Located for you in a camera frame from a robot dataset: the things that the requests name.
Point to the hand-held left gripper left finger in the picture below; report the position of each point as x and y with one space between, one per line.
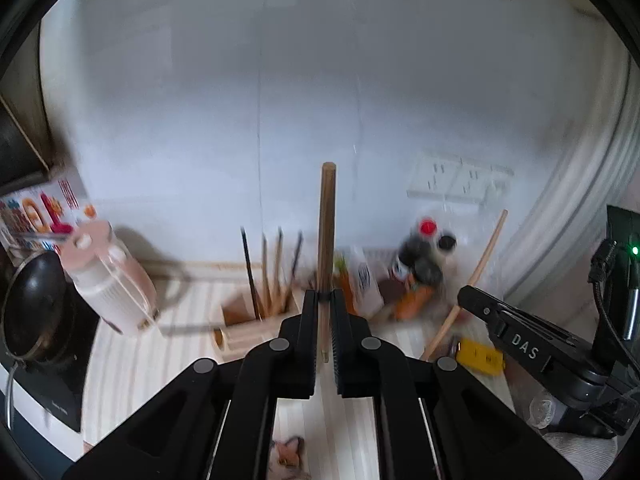
312 360

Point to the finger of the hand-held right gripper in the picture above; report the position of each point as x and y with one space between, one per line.
520 340

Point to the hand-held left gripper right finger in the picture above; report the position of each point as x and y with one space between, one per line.
336 360

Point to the light wooden utensil holder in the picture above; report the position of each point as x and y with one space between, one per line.
245 332

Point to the light wooden chopstick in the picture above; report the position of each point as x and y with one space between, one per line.
480 265
327 230

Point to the dark brown wooden chopstick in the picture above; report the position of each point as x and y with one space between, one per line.
295 265

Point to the black chopstick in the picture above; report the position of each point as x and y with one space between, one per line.
251 275

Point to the person's right forearm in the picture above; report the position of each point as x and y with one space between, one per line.
580 457

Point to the yellow plastic case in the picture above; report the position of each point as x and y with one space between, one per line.
480 356

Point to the white and orange bottle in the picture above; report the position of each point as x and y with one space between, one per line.
365 280

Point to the clear jar with brown lid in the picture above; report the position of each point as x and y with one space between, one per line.
390 290

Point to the black capped bottle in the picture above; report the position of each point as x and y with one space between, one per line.
446 243

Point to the cat printed striped table mat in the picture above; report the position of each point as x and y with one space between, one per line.
150 385

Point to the pink lidded plastic jug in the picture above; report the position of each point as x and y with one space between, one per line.
115 285

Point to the black induction cooker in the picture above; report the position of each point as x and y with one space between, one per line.
60 385

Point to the black wok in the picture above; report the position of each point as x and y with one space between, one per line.
35 305

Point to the colourful printed box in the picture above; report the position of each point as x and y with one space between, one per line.
40 215

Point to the white wall socket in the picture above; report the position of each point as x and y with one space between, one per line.
457 180

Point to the dark wall cabinet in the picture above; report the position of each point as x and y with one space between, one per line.
17 145

